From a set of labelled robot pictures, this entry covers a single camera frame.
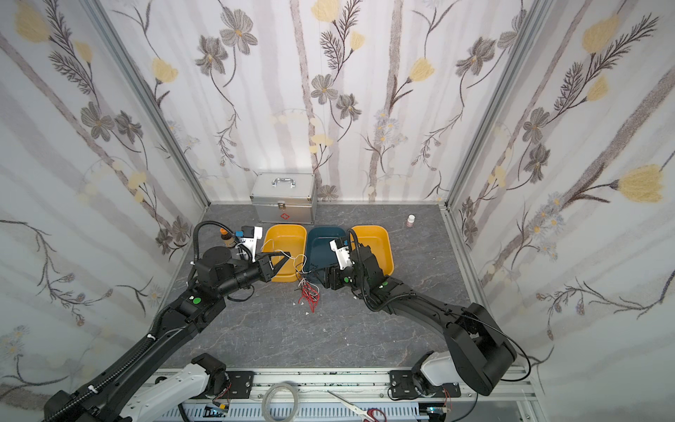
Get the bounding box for red cable bundle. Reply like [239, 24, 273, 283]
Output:
[296, 279, 322, 313]

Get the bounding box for right yellow plastic bin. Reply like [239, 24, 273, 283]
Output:
[353, 225, 395, 276]

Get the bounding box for dark teal plastic bin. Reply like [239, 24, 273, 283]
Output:
[304, 226, 346, 272]

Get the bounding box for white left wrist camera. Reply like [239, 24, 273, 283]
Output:
[236, 225, 263, 262]

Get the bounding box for coiled white cable roll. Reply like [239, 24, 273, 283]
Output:
[261, 382, 300, 422]

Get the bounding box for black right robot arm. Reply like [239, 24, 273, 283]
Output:
[322, 229, 532, 396]

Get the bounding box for left yellow plastic bin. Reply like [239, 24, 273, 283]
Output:
[262, 224, 307, 283]

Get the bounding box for silver aluminium first-aid case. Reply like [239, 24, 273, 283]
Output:
[250, 173, 317, 224]

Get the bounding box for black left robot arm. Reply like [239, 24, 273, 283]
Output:
[44, 223, 290, 421]

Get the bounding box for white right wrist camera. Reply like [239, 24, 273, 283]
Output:
[330, 239, 353, 271]

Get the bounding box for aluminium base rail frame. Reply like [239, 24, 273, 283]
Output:
[128, 366, 534, 422]

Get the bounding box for brown bottle orange cap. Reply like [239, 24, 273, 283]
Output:
[220, 228, 237, 249]

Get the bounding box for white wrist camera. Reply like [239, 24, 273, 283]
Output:
[330, 239, 353, 271]
[236, 225, 263, 262]

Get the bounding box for scissors on rail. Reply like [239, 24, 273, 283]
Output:
[328, 391, 377, 422]

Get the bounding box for yellow plastic bin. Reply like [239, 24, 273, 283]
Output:
[262, 224, 307, 283]
[353, 225, 395, 276]

